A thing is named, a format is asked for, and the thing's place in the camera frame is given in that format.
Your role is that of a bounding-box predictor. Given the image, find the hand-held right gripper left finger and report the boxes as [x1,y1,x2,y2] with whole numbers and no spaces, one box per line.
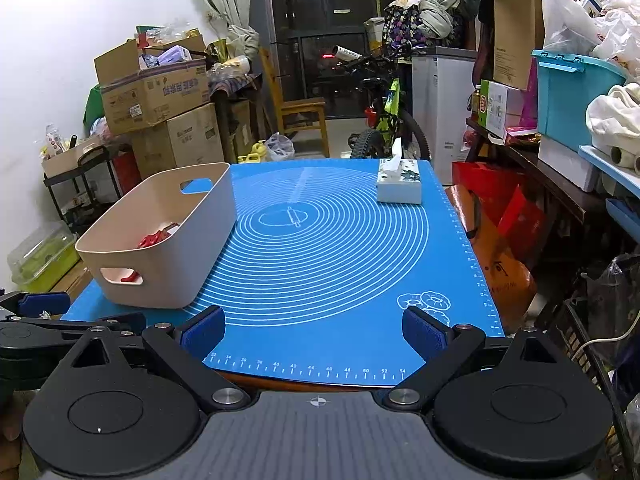
[47,304,252,417]

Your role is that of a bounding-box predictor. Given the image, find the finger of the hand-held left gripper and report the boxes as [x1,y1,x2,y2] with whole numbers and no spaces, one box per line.
[0,290,72,319]
[20,311,147,338]

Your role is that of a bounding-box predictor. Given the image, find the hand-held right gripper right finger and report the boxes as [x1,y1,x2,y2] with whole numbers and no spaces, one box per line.
[387,305,592,416]

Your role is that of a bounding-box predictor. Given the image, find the beige plastic basket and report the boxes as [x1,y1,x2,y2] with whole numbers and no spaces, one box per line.
[75,161,237,310]

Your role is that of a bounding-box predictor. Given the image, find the red plastic toy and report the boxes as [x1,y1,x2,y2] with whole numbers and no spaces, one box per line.
[137,227,173,250]

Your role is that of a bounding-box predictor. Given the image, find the green container clear lid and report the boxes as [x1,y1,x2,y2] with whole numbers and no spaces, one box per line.
[6,221,81,292]

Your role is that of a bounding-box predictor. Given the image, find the orange paper bag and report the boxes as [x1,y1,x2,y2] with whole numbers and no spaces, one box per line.
[445,185,538,333]

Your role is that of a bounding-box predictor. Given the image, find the black shelf cart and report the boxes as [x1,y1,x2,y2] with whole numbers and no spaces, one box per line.
[42,142,126,233]

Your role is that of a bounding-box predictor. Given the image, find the blue silicone baking mat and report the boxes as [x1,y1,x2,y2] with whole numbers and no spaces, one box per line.
[60,157,506,388]

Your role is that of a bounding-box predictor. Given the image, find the open cardboard box with clutter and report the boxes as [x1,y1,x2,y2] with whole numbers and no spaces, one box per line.
[41,135,108,179]

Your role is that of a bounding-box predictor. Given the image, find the white tissue box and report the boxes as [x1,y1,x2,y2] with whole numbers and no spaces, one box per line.
[375,137,425,206]

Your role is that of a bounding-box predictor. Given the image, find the red cardboard box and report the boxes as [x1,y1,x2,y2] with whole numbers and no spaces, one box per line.
[111,152,143,196]

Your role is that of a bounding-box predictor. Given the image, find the black plastic crate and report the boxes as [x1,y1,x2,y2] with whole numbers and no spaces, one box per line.
[537,297,631,461]

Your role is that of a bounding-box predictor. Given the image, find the red gift bags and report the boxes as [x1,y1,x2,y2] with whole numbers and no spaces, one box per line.
[452,160,548,261]

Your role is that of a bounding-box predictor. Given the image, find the yellow detergent bottle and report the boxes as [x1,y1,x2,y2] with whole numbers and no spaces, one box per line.
[237,141,267,163]

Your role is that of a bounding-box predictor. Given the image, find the large taped cardboard box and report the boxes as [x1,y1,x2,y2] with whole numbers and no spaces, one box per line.
[131,102,226,181]

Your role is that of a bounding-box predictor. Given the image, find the dark wooden side table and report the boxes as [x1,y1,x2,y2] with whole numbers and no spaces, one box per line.
[465,117,626,271]

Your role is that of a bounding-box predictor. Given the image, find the green and black bicycle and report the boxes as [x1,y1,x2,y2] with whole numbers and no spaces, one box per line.
[320,45,432,161]

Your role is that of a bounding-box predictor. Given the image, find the translucent plastic bag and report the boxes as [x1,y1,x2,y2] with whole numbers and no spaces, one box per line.
[264,132,296,162]

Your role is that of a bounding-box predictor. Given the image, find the green bag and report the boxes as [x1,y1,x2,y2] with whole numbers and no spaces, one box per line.
[82,85,106,133]

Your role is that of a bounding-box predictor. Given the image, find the white foam box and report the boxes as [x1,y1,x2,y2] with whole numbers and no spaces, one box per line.
[537,135,601,193]

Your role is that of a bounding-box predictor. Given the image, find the printed cardboard box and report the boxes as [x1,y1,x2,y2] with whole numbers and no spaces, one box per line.
[94,37,211,136]

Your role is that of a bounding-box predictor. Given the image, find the white carton green side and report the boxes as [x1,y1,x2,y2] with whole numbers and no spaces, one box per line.
[472,79,538,138]

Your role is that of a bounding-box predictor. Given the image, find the wooden chair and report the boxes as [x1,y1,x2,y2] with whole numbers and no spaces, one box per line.
[259,47,331,158]

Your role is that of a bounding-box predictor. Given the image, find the light blue bin lid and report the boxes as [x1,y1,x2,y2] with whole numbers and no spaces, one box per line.
[579,144,640,186]

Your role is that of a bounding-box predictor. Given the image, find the blue plastic storage bin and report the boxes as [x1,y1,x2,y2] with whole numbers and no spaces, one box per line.
[531,49,628,153]

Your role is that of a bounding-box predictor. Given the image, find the white cloth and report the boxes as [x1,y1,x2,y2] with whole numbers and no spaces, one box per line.
[586,82,640,148]

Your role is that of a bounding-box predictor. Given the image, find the tall plain cardboard box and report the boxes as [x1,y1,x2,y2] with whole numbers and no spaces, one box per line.
[492,0,546,92]

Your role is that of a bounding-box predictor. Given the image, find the floral cloth bag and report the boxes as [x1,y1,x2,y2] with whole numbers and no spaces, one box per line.
[382,2,426,53]

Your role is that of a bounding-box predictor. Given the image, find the white plastic bag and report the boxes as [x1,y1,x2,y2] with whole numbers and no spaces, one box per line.
[537,0,606,56]

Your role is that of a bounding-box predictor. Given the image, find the pile of white plastic bags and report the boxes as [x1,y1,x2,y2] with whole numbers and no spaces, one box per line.
[590,0,640,71]

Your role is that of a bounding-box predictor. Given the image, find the white cable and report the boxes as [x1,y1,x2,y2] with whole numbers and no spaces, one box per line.
[570,327,640,361]

